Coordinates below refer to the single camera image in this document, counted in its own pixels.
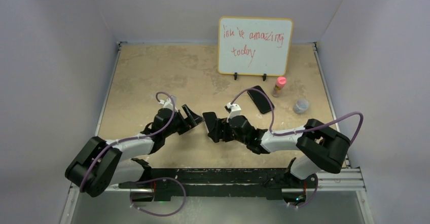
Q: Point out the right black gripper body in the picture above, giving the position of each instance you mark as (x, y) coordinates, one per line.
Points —
(228, 135)

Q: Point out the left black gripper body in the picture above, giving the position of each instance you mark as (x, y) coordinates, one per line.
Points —
(178, 124)

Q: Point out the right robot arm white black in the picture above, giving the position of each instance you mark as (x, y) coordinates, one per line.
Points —
(323, 148)

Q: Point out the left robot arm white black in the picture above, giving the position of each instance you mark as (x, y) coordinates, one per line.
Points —
(101, 163)

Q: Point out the black phone without case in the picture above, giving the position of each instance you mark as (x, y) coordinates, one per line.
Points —
(260, 100)

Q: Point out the pink capped small bottle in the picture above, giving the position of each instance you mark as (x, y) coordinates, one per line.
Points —
(279, 84)

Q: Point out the clear round lid container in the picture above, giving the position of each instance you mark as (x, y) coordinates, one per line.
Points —
(301, 106)

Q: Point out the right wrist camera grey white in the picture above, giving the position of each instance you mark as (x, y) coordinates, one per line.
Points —
(233, 110)

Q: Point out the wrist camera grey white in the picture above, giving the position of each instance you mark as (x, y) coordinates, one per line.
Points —
(169, 104)
(233, 110)

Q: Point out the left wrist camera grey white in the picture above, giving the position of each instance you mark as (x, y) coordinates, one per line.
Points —
(169, 104)

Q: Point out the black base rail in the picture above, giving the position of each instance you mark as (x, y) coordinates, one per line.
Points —
(268, 183)

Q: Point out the white board yellow frame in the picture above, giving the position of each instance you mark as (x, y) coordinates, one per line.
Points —
(254, 46)

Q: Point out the aluminium frame rail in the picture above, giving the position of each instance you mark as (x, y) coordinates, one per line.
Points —
(337, 198)

